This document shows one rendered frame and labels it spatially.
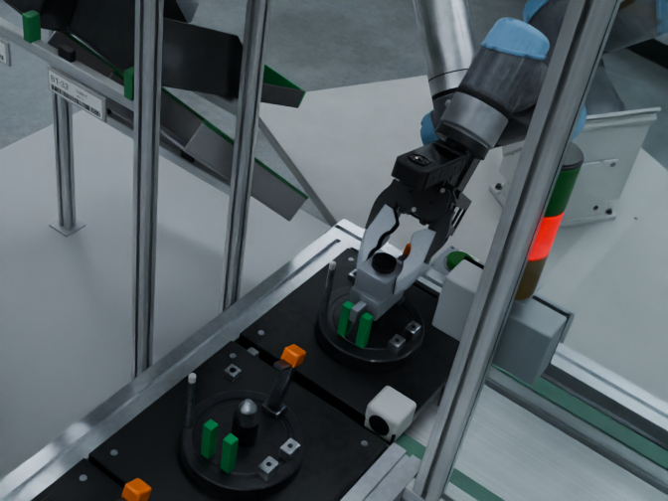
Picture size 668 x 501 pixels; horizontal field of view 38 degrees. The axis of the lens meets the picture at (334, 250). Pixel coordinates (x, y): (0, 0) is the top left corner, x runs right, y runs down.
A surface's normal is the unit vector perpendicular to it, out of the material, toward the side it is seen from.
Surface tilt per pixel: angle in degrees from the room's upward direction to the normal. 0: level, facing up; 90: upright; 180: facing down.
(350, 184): 0
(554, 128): 90
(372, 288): 90
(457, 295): 90
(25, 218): 0
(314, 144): 0
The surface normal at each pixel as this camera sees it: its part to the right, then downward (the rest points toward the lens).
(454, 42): 0.07, -0.06
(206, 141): 0.69, 0.54
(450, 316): -0.58, 0.46
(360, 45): 0.14, -0.76
